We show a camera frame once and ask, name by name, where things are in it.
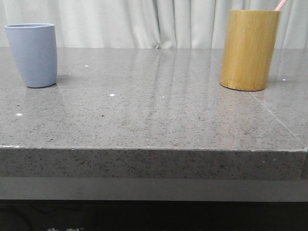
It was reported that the bamboo cylinder holder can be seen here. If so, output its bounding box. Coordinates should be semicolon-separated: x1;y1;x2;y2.
219;10;281;91

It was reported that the white curtain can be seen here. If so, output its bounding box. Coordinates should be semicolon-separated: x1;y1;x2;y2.
0;0;308;50

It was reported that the blue plastic cup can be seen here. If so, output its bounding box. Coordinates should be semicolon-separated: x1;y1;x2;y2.
4;24;57;88

